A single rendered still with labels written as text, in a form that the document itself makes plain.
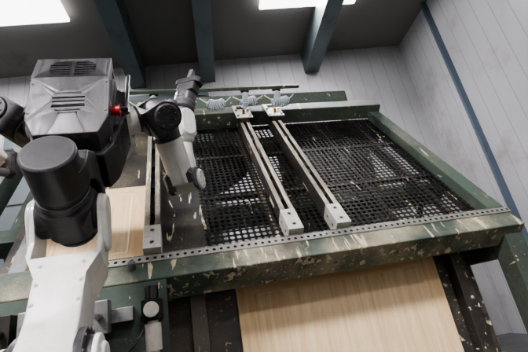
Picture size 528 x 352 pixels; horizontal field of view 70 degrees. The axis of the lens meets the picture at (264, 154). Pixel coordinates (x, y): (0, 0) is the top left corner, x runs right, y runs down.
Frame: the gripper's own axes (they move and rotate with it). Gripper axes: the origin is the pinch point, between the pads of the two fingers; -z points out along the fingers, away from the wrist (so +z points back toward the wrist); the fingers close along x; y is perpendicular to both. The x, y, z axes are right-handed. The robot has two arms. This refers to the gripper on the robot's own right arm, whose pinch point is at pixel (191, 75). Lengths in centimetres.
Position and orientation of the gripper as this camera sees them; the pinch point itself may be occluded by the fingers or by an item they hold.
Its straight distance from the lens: 165.4
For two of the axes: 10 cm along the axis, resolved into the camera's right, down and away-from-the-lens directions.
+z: -0.8, 8.6, -5.0
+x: -9.2, 1.3, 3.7
